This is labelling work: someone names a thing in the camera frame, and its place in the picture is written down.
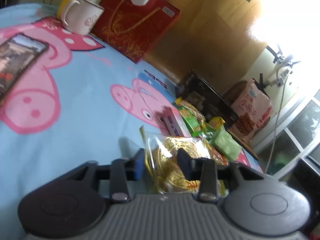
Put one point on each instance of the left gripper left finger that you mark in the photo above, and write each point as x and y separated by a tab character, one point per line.
123	171

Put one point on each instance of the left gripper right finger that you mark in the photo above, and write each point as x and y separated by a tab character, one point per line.
202	169

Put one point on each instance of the red spicy snack packet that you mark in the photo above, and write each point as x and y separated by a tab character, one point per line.
216	156

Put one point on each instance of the gold mooncake packet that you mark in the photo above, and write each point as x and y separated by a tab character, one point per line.
161	160

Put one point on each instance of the light green tissue pack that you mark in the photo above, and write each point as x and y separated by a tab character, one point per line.
225	145

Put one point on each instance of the pink small box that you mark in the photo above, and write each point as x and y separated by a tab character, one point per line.
174	122

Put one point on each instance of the green cracker packet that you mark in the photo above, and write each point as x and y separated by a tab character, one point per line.
192	118

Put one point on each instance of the yellow small snack packet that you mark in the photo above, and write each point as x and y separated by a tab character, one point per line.
216	122

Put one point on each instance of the dark green pickle packet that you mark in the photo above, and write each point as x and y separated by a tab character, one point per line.
206	131

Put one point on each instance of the Peppa Pig blue bedsheet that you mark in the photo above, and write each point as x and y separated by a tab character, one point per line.
61	113

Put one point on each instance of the black tin box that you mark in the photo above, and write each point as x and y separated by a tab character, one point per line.
199	93

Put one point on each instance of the pink fried twist snack bag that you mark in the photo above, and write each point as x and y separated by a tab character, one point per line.
253	108

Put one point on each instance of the brown seat cushion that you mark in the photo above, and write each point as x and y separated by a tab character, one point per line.
230	95

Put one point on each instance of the frosted glass sliding door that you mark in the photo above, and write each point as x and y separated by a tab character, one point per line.
289	138

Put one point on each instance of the white power strip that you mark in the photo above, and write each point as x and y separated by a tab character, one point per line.
278	78

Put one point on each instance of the wooden headboard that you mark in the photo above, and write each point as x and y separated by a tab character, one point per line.
212	38

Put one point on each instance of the red gift box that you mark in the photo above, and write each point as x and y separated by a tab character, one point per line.
133	30

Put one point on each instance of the smartphone with pink case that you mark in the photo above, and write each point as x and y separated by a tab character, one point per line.
18	53

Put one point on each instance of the white enamel mug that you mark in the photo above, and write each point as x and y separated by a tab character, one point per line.
80	16

